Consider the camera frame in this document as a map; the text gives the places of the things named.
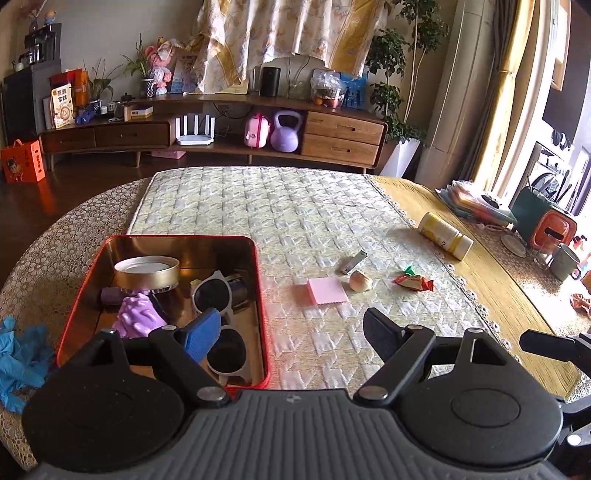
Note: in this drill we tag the pink tray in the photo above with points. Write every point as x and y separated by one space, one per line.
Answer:
168 154

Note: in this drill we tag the pink plush doll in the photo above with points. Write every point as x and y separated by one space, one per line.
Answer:
159 69

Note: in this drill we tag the small white yellow box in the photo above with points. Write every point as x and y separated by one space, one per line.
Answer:
141 112

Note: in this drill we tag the potted orchid plant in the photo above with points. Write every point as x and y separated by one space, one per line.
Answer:
147 87

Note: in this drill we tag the white planter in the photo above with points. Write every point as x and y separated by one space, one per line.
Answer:
399 159

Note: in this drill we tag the green orange desk organizer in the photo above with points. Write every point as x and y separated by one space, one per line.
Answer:
531 212

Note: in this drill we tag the black coffee machine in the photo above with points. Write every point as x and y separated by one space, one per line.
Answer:
44 44

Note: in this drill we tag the small figurine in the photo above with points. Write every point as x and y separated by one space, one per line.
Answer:
50 17

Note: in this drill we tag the orange snack wrapper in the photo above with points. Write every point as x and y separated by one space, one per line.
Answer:
581 304

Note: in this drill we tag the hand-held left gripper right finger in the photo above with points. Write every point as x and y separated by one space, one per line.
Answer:
381 330

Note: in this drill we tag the silver nail clipper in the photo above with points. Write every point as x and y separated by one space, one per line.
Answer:
352 264

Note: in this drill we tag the printed snack bag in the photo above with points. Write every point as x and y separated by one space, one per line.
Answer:
62 108

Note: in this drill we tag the black cabinet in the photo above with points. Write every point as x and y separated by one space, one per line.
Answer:
21 101

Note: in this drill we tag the red candy wrapper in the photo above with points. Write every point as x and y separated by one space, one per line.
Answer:
413 281

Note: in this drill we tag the blue toy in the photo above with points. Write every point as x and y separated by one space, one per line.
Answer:
87 117

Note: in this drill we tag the wooden TV cabinet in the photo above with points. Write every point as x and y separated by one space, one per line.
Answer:
341 129

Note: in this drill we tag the green mug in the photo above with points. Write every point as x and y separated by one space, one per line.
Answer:
563 263

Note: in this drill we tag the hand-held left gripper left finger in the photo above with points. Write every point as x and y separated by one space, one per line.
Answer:
201 337

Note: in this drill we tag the orange red bag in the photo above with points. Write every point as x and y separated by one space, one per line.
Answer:
81 90

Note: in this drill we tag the cream shell-shaped object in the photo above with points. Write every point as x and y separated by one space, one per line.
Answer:
360 280

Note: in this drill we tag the purple plastic toy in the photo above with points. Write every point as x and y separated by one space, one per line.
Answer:
136 316

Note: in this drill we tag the red tin box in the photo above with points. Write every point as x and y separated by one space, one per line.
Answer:
207 251

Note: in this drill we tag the floral cover cloth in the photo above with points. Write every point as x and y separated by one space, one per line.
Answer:
277 32

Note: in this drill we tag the black speaker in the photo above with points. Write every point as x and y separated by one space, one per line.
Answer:
270 82

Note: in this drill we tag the clear plastic bag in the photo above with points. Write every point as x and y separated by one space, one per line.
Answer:
328 87

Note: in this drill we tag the orange gift box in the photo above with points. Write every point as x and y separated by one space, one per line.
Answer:
23 161

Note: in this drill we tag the tall green houseplant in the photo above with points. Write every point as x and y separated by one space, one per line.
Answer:
388 50

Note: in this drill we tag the covered standing air conditioner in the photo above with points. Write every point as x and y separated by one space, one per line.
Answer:
457 92

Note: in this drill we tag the small potted plant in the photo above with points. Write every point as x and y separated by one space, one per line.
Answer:
99 87

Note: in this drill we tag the white sunglasses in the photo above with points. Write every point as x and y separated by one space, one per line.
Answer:
210 295

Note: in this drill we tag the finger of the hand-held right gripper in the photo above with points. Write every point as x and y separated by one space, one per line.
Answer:
577 420
554 346

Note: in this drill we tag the purple kettlebell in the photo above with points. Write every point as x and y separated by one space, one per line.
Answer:
284 141

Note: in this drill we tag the blue rubber gloves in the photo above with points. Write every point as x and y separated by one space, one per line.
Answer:
23 364

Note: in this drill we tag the yellow white bottle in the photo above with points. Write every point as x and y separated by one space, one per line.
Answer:
443 233

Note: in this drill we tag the pink toy case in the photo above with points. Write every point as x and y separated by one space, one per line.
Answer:
256 134

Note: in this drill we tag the white router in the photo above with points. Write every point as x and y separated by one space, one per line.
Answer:
196 138

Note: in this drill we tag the round coaster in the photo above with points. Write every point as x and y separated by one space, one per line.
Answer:
513 245

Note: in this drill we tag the round gold tin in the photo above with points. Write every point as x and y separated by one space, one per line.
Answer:
147 277

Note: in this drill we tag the yellow table runner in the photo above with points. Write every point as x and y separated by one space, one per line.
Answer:
498 295

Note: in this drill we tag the yellow curtain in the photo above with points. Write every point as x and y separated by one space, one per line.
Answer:
517 92

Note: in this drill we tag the pink sticky notes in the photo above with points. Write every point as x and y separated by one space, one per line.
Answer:
328 290

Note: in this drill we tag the quilted cream table mat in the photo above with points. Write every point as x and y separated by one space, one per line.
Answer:
300 207

